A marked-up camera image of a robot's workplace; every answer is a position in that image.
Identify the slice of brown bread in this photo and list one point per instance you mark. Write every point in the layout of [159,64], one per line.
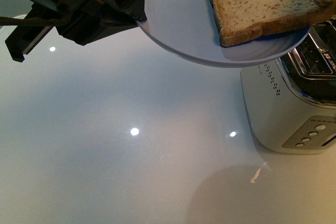
[240,21]

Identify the silver two-slot toaster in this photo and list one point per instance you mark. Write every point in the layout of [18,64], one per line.
[290,101]

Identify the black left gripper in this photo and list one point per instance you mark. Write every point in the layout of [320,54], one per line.
[82,21]

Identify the grey round plate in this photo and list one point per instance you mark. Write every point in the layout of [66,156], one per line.
[187,28]

